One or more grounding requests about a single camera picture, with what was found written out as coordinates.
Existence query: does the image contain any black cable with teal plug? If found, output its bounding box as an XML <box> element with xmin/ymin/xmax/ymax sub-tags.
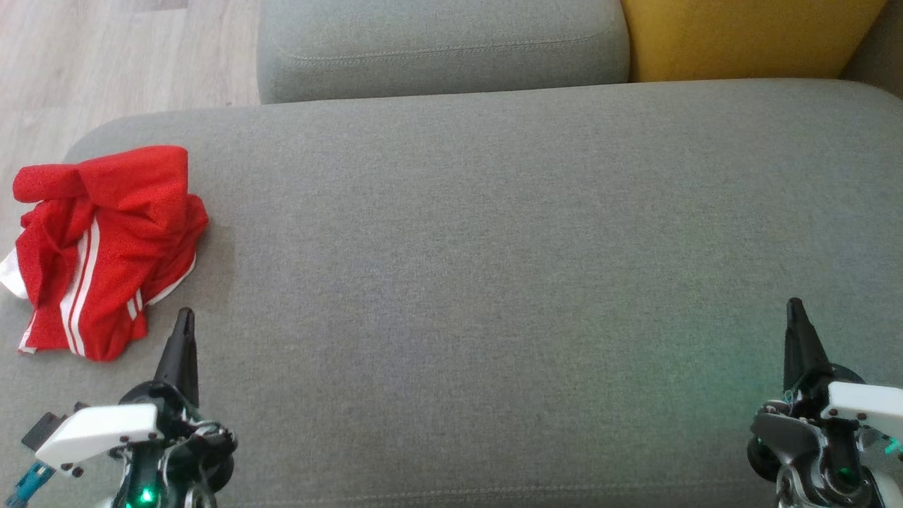
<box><xmin>6</xmin><ymin>462</ymin><xmax>56</xmax><ymax>507</ymax></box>

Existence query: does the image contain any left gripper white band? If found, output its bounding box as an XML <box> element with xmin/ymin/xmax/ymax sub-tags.
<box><xmin>35</xmin><ymin>308</ymin><xmax>200</xmax><ymax>475</ymax></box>

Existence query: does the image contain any grey sofa seat cushion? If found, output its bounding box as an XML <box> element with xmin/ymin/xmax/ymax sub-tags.
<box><xmin>0</xmin><ymin>78</ymin><xmax>903</xmax><ymax>508</ymax></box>

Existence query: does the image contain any yellow cushion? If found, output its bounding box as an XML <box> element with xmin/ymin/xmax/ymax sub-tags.
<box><xmin>621</xmin><ymin>0</ymin><xmax>890</xmax><ymax>83</ymax></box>

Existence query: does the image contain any red garment with white hem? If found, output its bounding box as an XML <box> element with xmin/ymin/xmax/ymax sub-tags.
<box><xmin>0</xmin><ymin>145</ymin><xmax>210</xmax><ymax>308</ymax></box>

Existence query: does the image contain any grey sofa corner cushion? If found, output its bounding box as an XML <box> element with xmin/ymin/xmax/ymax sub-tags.
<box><xmin>840</xmin><ymin>0</ymin><xmax>903</xmax><ymax>99</ymax></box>

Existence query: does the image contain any grey sofa back cushion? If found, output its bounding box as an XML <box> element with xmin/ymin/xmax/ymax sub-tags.
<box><xmin>256</xmin><ymin>0</ymin><xmax>631</xmax><ymax>105</ymax></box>

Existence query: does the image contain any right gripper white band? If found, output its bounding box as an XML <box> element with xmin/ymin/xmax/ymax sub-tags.
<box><xmin>784</xmin><ymin>298</ymin><xmax>903</xmax><ymax>438</ymax></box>

